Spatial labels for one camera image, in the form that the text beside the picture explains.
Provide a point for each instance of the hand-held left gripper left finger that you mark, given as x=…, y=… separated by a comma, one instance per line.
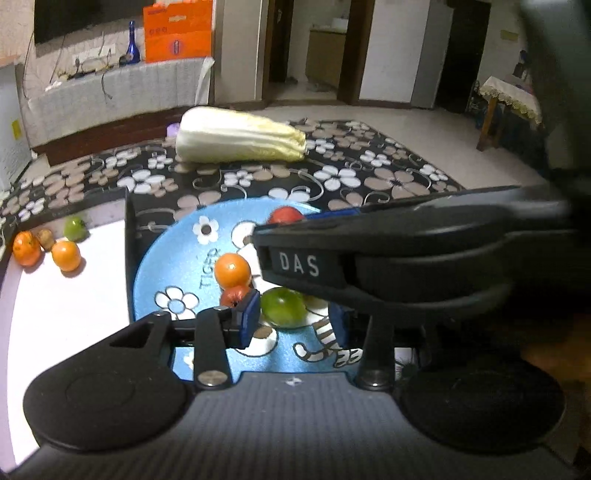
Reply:
x=251, y=311

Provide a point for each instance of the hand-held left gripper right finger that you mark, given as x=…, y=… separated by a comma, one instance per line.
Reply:
x=338, y=328

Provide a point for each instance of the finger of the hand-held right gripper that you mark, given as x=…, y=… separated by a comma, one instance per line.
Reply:
x=341, y=213
x=392, y=272

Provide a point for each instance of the red tomato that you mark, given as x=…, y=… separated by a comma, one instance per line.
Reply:
x=286, y=215
x=234, y=295

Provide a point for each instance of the green tomato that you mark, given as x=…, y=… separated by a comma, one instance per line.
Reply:
x=282, y=305
x=75, y=228

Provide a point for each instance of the orange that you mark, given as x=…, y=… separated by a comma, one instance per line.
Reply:
x=66, y=255
x=232, y=271
x=26, y=248

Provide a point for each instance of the blue cartoon plate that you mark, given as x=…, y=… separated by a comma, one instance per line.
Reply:
x=184, y=258

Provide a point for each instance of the black tray with white bottom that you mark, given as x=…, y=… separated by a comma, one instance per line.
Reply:
x=69, y=323

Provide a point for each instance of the black floral tablecloth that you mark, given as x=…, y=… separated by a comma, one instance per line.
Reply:
x=369, y=175

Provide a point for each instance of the side table with fringed cloth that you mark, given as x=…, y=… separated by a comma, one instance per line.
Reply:
x=508, y=99

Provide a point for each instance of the napa cabbage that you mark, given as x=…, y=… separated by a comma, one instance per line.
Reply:
x=235, y=136

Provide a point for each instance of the wooden kitchen cabinet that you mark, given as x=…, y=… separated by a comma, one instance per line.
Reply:
x=325, y=60

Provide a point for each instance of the small brown fruit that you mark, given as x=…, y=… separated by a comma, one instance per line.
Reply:
x=45, y=238

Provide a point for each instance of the dark wooden cabinet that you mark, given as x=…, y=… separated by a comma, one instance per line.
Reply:
x=115, y=134

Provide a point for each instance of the orange cardboard box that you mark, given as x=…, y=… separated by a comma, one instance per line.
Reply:
x=178, y=32

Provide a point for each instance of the white lace cloth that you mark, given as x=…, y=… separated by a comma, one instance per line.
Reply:
x=115, y=92

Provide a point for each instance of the blue glass bottle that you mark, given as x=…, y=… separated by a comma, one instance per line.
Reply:
x=132, y=48

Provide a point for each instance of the white chest freezer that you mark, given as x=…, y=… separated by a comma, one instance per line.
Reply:
x=11, y=134

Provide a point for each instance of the black television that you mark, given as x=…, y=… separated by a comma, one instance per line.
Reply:
x=83, y=16

